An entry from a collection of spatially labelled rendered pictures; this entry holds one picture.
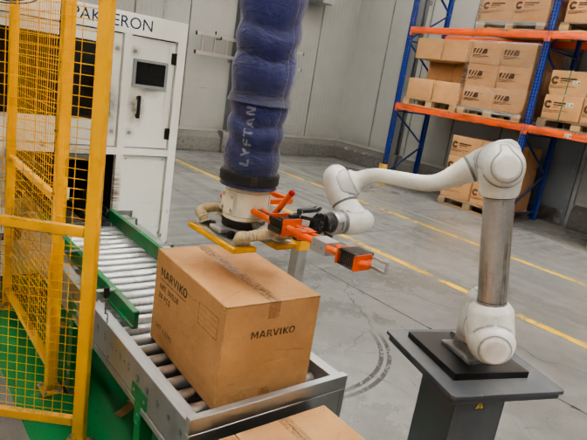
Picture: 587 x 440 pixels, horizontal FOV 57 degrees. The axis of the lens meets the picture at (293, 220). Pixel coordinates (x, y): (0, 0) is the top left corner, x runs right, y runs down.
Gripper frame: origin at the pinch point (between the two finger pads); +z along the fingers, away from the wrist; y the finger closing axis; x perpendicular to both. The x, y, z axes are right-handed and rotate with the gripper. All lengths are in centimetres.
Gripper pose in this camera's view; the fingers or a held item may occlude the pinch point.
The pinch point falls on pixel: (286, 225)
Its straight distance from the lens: 190.2
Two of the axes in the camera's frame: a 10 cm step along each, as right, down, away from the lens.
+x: -6.2, -2.9, 7.3
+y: -1.5, 9.6, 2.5
